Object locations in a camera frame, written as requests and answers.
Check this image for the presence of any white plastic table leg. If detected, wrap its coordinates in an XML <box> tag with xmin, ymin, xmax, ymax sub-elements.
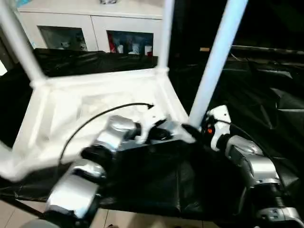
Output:
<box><xmin>154</xmin><ymin>0</ymin><xmax>176</xmax><ymax>76</ymax></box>
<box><xmin>187</xmin><ymin>0</ymin><xmax>249</xmax><ymax>129</ymax></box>
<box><xmin>0</xmin><ymin>2</ymin><xmax>47</xmax><ymax>89</ymax></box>

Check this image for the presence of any white plastic table top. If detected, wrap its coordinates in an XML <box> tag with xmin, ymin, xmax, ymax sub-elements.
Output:
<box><xmin>0</xmin><ymin>66</ymin><xmax>196</xmax><ymax>183</ymax></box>

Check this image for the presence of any black mat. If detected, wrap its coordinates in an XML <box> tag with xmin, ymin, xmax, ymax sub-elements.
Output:
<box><xmin>0</xmin><ymin>47</ymin><xmax>304</xmax><ymax>224</ymax></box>

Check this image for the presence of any black metal bar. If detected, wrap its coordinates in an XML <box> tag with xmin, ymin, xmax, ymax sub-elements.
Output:
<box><xmin>230</xmin><ymin>44</ymin><xmax>304</xmax><ymax>58</ymax></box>

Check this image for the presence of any white cabinet with glass doors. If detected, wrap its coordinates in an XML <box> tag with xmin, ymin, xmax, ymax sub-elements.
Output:
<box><xmin>16</xmin><ymin>0</ymin><xmax>165</xmax><ymax>57</ymax></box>

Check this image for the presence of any black metal stand leg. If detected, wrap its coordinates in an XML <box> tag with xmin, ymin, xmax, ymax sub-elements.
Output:
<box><xmin>0</xmin><ymin>196</ymin><xmax>47</xmax><ymax>218</ymax></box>

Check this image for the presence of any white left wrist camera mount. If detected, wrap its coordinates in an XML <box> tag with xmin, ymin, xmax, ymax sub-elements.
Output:
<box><xmin>149</xmin><ymin>110</ymin><xmax>169</xmax><ymax>131</ymax></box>

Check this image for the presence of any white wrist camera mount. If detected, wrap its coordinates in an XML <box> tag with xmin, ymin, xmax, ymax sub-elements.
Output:
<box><xmin>149</xmin><ymin>110</ymin><xmax>169</xmax><ymax>131</ymax></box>
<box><xmin>205</xmin><ymin>105</ymin><xmax>232</xmax><ymax>150</ymax></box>

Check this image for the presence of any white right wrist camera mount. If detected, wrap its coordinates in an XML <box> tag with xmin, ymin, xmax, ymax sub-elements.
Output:
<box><xmin>205</xmin><ymin>105</ymin><xmax>232</xmax><ymax>150</ymax></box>

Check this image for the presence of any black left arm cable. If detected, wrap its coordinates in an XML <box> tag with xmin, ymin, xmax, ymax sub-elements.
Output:
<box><xmin>58</xmin><ymin>102</ymin><xmax>155</xmax><ymax>164</ymax></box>

